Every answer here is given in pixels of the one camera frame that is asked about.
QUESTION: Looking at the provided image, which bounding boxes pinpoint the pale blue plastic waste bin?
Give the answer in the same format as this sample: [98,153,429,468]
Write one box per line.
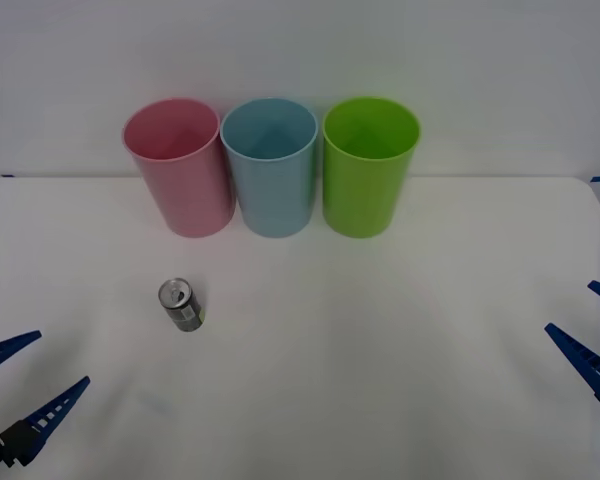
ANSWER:
[219,97,320,239]

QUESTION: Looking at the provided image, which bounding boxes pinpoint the dark grey drink can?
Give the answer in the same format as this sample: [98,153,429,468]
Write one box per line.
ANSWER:
[157,277,206,334]

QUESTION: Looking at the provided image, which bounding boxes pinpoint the green plastic waste bin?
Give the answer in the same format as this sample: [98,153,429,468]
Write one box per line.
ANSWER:
[321,95,423,239]

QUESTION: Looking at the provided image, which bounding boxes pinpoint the pink plastic waste bin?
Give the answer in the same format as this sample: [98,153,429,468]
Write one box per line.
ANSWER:
[121,97,236,239]

